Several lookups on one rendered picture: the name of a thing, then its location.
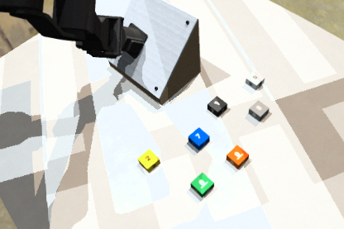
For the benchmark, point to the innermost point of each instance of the blue block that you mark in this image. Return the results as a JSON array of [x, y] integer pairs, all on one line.
[[199, 139]]

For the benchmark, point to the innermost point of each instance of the green block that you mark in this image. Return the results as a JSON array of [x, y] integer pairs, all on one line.
[[202, 185]]

